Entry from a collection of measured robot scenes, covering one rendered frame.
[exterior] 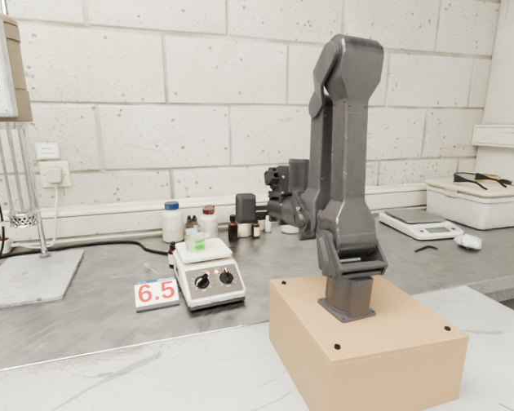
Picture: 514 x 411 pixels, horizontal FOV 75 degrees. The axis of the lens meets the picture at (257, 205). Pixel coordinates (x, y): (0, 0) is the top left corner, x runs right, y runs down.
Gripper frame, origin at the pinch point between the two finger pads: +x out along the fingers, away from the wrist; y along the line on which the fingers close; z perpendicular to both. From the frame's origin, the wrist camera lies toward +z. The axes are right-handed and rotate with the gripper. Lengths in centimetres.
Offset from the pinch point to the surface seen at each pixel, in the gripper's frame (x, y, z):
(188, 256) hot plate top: 7.0, 16.3, -12.4
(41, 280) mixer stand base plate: 27, 48, -20
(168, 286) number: 6.8, 21.1, -18.9
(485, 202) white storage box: 5, -91, -4
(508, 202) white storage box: 4, -102, -4
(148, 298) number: 5.9, 25.5, -20.6
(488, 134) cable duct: 28, -126, 23
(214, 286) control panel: -0.2, 12.3, -17.7
